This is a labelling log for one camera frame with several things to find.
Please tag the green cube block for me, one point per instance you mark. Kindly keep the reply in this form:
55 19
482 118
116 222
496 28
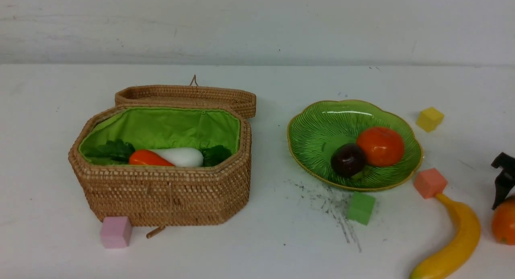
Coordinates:
360 207

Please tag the orange persimmon with green leaf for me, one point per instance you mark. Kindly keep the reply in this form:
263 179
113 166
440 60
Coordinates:
382 146

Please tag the pink cube block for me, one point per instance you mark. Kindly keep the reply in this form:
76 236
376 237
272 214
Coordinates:
116 232

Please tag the yellow banana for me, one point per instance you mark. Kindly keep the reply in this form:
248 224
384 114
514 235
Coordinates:
457 252

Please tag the salmon cube block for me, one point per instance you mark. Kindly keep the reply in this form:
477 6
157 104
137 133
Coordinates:
429 182

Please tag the orange mango fruit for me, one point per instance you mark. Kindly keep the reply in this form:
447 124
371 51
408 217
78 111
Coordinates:
503 222

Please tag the dark purple mangosteen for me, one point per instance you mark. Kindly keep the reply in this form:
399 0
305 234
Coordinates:
349 161

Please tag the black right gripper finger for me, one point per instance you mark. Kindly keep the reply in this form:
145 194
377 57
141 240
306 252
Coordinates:
505 181

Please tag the white radish with green leaves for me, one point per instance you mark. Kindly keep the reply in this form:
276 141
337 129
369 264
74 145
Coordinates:
192 157

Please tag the yellow cube block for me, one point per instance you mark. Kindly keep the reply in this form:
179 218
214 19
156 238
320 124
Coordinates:
429 118

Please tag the woven wicker basket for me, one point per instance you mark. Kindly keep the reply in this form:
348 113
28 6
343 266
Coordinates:
211 119

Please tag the orange carrot with green top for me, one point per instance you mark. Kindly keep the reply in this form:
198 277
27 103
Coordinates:
149 158

